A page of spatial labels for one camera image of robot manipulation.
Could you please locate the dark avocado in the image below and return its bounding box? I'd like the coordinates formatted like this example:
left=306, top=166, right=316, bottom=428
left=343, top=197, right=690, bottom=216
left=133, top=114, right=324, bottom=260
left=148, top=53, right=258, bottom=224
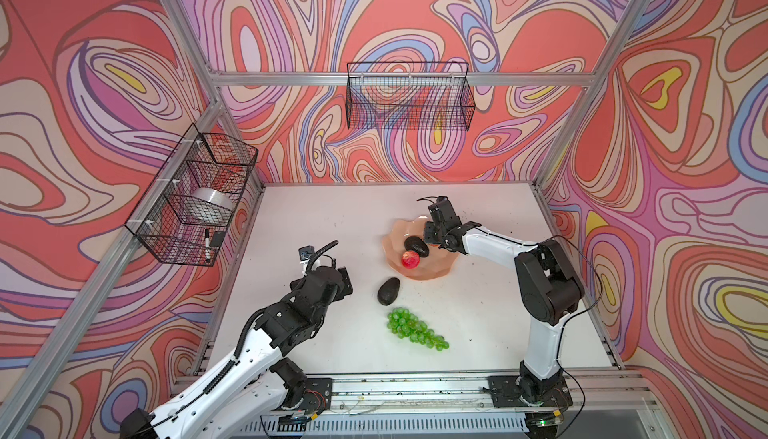
left=403, top=235, right=430, bottom=258
left=377, top=277, right=401, bottom=306

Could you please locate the red apple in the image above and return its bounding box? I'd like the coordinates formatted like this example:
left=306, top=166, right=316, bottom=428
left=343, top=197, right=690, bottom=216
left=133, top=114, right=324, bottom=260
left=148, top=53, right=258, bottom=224
left=400, top=250, right=421, bottom=270

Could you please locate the green grape bunch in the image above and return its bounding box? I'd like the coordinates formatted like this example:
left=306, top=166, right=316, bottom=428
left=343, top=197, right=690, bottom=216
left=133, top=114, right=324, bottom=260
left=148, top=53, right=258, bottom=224
left=387, top=307, right=450, bottom=351

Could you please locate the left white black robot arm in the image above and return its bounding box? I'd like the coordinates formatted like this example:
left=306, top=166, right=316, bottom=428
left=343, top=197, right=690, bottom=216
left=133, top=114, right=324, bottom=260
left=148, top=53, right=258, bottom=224
left=119, top=266, right=353, bottom=438

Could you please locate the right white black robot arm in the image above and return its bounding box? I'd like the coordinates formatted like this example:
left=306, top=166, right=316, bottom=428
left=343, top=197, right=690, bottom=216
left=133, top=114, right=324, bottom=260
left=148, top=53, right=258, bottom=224
left=423, top=196, right=584, bottom=406

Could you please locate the pink scalloped fruit bowl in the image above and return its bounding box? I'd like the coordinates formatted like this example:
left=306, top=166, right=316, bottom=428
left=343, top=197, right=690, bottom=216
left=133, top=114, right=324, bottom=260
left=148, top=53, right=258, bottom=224
left=381, top=216, right=459, bottom=281

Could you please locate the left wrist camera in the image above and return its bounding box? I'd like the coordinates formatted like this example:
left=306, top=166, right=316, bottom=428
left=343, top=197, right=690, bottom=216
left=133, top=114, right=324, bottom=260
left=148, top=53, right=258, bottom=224
left=298, top=245, right=315, bottom=265

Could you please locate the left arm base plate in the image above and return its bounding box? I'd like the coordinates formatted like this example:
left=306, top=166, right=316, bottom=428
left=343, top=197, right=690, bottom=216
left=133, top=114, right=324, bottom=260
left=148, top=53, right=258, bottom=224
left=277, top=377, right=333, bottom=417

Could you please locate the black wire basket back wall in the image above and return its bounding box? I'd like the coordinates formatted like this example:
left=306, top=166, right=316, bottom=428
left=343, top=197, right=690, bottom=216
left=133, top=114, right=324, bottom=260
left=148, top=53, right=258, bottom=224
left=345, top=60, right=476, bottom=132

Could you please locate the black wire basket wall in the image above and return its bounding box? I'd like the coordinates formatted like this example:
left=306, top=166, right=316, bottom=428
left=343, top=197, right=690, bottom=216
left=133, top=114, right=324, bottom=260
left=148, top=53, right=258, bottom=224
left=125, top=125, right=258, bottom=267
left=345, top=60, right=476, bottom=132

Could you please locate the black wire basket left wall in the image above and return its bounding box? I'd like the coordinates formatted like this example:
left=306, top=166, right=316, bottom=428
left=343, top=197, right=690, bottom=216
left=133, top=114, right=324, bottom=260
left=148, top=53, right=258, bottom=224
left=125, top=125, right=258, bottom=267

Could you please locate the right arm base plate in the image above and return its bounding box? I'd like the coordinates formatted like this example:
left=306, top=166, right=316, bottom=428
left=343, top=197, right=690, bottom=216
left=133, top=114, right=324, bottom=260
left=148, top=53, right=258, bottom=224
left=483, top=374, right=573, bottom=410

